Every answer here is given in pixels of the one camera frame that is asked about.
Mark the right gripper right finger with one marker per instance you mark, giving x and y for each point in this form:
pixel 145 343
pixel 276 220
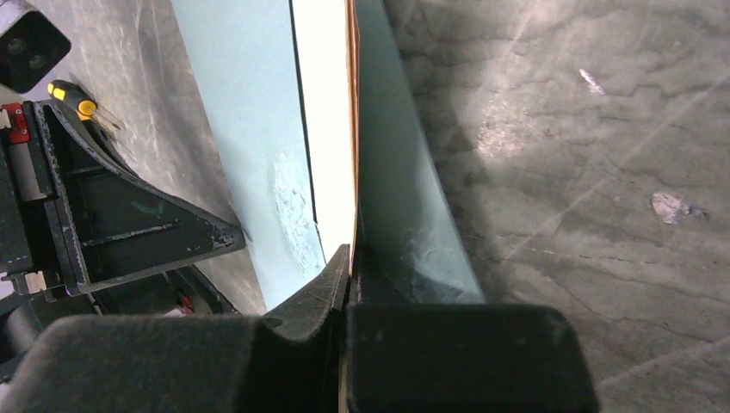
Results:
pixel 410 357

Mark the teal paper envelope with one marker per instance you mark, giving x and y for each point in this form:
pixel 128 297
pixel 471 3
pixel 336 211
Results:
pixel 244 58

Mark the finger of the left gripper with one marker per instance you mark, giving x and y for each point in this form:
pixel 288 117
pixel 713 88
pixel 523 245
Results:
pixel 110 227

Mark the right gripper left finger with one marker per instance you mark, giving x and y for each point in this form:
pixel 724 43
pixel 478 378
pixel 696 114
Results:
pixel 283 361

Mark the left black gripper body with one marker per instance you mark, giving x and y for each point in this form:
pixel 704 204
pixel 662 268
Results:
pixel 29 242

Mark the tan decorated letter sheet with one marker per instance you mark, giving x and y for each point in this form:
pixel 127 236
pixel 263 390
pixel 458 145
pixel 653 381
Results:
pixel 328 42

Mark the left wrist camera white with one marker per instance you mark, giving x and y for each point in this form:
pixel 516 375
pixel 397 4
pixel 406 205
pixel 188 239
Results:
pixel 31 46

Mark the yellow handled screwdriver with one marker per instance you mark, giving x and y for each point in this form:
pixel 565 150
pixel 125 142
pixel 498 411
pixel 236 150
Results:
pixel 86 107

